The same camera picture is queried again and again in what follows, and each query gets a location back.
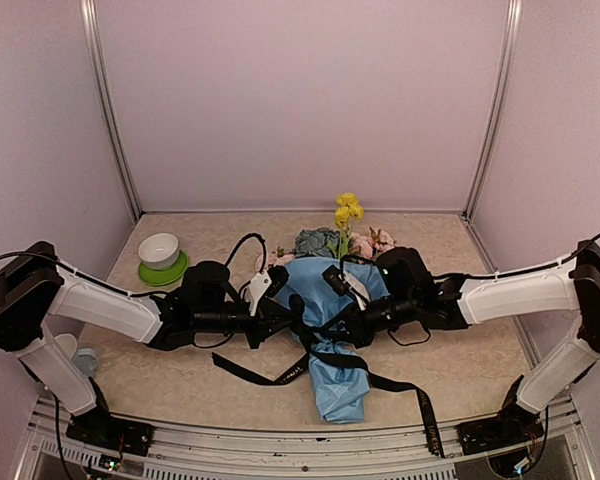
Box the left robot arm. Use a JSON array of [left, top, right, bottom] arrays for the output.
[[0, 241, 298, 445]]

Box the white ceramic bowl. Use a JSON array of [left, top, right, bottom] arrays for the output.
[[138, 233, 180, 270]]

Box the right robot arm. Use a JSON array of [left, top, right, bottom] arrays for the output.
[[337, 239, 600, 444]]

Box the green plastic plate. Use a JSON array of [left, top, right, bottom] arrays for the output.
[[137, 250, 189, 287]]

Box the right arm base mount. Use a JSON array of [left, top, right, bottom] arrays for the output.
[[456, 415, 545, 455]]

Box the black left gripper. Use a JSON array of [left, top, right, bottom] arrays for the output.
[[194, 300, 299, 348]]

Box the yellow fake flower stem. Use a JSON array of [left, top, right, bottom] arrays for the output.
[[334, 192, 364, 259]]

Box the blue fake flower bunch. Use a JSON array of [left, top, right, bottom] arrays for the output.
[[294, 227, 340, 258]]

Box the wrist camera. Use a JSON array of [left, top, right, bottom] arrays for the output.
[[322, 265, 371, 311], [244, 265, 289, 317]]

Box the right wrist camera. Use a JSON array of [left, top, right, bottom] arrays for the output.
[[322, 265, 371, 311]]

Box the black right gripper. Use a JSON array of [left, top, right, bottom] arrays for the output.
[[319, 291, 419, 349]]

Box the black printed ribbon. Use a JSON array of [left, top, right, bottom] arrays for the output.
[[212, 293, 445, 458]]

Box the blue wrapping paper sheet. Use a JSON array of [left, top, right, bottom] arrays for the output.
[[276, 257, 389, 424]]

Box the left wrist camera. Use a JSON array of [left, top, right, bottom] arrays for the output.
[[244, 265, 289, 317]]

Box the aluminium corner post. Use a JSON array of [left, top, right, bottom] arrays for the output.
[[80, 0, 144, 223], [463, 0, 523, 223]]

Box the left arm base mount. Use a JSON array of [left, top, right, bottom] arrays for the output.
[[66, 414, 154, 457]]

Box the aluminium front frame rail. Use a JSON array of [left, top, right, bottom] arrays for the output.
[[7, 396, 600, 479]]

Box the aluminium corner post right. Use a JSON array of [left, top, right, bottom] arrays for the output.
[[463, 0, 523, 223]]

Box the pale pink fake flower stem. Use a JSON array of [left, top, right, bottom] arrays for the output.
[[349, 227, 397, 259]]

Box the aluminium corner post left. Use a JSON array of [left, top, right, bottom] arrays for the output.
[[80, 0, 144, 223]]

